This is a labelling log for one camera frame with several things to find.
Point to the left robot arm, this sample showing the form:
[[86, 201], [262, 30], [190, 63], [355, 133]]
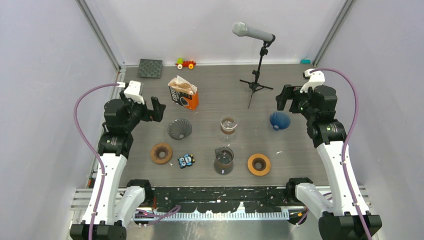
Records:
[[106, 218]]

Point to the grey microphone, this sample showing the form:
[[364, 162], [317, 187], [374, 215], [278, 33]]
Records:
[[241, 29]]

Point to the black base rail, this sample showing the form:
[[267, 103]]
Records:
[[250, 199]]

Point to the toy train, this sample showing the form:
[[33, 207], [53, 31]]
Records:
[[181, 63]]

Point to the grey ribbed dripper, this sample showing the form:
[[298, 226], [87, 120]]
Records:
[[179, 129]]

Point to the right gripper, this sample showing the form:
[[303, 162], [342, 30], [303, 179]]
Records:
[[288, 92]]

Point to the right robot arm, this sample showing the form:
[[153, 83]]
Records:
[[345, 216]]

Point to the blue ribbed dripper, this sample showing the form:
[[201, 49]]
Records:
[[279, 120]]

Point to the dark grey studded plate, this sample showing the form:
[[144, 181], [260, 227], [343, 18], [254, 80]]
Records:
[[150, 68]]

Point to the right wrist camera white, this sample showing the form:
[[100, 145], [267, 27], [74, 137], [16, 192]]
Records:
[[314, 79]]

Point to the glass carafe with wooden collar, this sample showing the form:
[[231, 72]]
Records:
[[228, 126]]

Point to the blue owl toy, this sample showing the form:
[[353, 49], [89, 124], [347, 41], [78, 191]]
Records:
[[186, 161]]

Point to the teal block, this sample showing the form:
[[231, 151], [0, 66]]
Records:
[[305, 61]]

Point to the dark glass carafe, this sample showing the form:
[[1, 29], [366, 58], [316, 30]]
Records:
[[223, 163]]

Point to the orange coffee filter bag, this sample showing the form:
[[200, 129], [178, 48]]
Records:
[[184, 93]]

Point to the black microphone tripod stand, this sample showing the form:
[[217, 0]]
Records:
[[255, 86]]

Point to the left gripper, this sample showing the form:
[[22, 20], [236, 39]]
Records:
[[156, 114]]

